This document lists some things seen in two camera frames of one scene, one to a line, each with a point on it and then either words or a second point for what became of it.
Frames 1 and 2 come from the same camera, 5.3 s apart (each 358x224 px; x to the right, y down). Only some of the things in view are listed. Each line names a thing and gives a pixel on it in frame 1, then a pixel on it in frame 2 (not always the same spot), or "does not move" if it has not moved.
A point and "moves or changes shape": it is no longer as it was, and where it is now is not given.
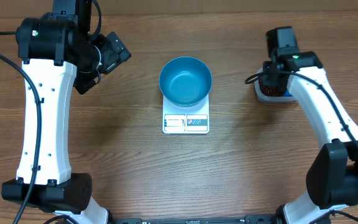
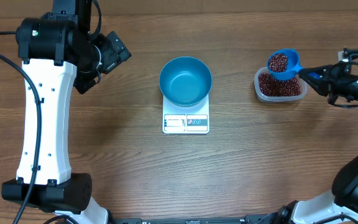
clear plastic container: x=274 y=99 does not move
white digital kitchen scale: x=193 y=119 does not move
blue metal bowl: x=185 y=81 does not move
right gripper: x=270 y=81 -> x=327 y=84
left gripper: x=114 y=59 does not move
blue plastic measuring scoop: x=287 y=93 moves or changes shape
